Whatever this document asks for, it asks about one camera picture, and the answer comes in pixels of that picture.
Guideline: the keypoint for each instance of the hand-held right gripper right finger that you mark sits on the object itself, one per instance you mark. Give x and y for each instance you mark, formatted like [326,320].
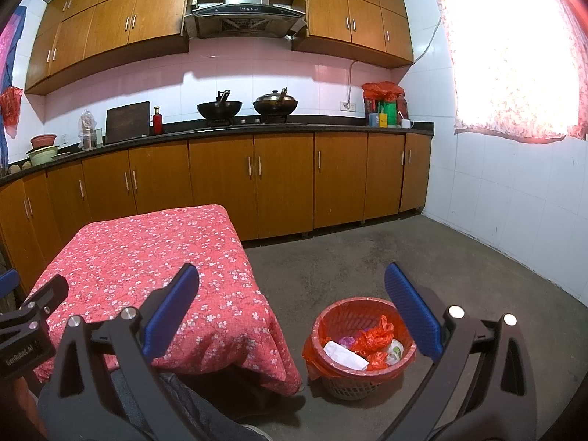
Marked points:
[413,312]

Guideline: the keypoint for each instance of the black kitchen countertop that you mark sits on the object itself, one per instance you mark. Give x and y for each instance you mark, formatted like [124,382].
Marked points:
[183,134]

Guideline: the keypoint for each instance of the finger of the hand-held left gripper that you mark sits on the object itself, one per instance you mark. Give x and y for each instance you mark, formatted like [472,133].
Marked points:
[48,291]
[8,285]

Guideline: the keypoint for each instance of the white mug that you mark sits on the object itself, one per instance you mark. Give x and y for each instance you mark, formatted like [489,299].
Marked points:
[406,123]

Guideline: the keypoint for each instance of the red plastic basket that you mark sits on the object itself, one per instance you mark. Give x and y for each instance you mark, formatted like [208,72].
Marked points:
[358,386]

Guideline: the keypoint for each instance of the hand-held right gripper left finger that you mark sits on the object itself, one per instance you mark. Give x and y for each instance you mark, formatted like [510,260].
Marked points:
[169,312]

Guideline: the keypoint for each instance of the black open wok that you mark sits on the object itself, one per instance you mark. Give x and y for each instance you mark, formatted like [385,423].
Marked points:
[219,109]

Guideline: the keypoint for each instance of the white wall socket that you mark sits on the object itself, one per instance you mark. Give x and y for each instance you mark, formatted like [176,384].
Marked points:
[347,105]

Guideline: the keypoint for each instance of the orange bag over condiments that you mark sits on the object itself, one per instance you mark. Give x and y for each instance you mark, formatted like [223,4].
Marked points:
[383,91]

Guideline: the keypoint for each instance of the clear bag with jars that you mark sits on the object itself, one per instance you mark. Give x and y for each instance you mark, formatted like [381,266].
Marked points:
[88,131]

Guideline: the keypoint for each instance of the red plastic basin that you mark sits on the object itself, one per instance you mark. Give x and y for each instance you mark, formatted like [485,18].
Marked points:
[43,140]

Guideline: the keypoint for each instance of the red bottle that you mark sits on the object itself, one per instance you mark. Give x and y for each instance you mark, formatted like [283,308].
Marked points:
[158,123]

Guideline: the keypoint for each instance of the green box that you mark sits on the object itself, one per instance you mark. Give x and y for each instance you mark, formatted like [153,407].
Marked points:
[390,115]

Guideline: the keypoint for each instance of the person's left hand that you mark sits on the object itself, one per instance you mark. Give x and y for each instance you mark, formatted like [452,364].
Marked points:
[26,402]

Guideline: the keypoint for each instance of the orange plastic bag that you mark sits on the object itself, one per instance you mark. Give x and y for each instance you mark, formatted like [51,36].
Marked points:
[377,362]
[374,335]
[10,110]

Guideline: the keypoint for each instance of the orange basket liner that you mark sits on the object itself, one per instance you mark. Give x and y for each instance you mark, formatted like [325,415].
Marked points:
[314,353]

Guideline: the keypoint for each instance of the pink floral window curtain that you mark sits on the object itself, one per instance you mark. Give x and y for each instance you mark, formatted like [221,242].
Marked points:
[510,55]

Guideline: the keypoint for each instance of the steel range hood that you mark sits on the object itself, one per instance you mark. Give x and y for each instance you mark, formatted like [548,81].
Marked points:
[246,14]

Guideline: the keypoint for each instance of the green printed plastic bag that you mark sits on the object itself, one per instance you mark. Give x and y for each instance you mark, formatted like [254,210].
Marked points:
[396,351]

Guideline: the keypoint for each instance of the pink door curtain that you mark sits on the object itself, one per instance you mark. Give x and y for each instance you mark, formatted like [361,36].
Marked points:
[7,55]

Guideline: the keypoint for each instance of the wooden base cabinets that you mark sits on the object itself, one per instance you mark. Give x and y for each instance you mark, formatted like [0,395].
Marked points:
[285,183]

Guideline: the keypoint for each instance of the red floral tablecloth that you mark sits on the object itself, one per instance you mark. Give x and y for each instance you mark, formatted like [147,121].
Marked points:
[147,257]

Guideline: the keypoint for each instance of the white plastic bag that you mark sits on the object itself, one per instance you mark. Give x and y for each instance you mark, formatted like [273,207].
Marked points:
[344,356]

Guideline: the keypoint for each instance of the wooden wall cabinet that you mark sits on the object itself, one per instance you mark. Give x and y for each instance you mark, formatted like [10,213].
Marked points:
[358,14]
[115,23]

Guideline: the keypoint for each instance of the hanging orange plastic bag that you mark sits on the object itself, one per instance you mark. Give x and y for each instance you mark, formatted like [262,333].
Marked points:
[10,110]

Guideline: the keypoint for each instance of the wok with lid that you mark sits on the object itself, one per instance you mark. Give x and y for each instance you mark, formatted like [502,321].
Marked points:
[275,106]

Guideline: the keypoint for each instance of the dark cutting board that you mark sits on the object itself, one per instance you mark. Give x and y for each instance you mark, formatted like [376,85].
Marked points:
[127,121]

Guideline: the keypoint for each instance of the pink plastic bag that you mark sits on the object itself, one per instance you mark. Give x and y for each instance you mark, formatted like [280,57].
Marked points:
[347,341]

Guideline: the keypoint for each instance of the black gas stove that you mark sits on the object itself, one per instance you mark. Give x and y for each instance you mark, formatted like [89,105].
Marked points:
[250,122]

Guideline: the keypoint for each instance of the blue and yellow box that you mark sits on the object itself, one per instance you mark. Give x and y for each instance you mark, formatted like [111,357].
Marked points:
[377,120]

